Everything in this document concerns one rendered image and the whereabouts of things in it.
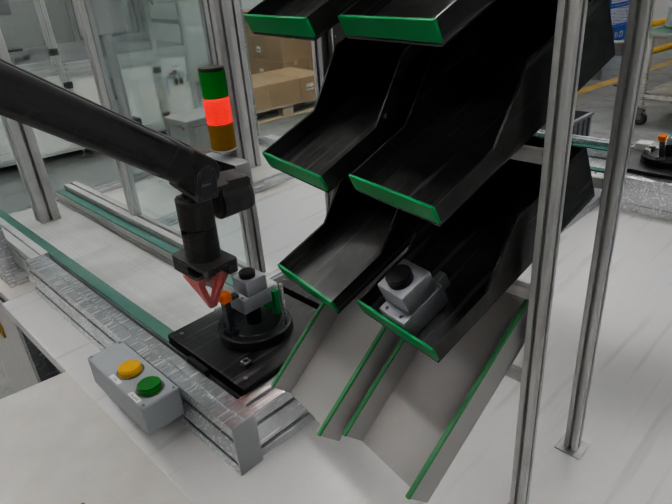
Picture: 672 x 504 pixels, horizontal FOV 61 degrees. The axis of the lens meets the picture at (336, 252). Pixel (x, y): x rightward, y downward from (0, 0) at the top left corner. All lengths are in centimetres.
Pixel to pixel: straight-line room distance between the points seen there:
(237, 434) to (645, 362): 77
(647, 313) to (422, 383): 72
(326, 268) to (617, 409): 59
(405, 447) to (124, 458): 51
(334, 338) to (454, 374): 21
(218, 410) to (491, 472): 43
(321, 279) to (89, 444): 56
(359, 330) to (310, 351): 9
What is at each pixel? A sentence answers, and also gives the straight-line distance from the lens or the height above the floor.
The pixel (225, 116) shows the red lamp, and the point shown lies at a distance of 114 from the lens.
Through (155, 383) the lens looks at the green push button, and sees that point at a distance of 102.
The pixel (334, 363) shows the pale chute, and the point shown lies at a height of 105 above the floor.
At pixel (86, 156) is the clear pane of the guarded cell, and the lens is 229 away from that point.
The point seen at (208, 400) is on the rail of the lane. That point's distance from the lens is 97.
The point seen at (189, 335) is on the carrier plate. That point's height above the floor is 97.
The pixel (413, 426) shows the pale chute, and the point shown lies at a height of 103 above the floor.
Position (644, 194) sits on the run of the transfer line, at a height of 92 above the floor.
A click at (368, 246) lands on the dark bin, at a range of 76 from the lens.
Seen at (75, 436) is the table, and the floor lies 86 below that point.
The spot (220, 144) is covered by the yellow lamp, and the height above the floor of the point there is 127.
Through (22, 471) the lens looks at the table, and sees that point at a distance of 114.
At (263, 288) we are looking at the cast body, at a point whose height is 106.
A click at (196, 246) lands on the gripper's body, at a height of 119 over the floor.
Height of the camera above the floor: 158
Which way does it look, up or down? 27 degrees down
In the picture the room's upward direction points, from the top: 5 degrees counter-clockwise
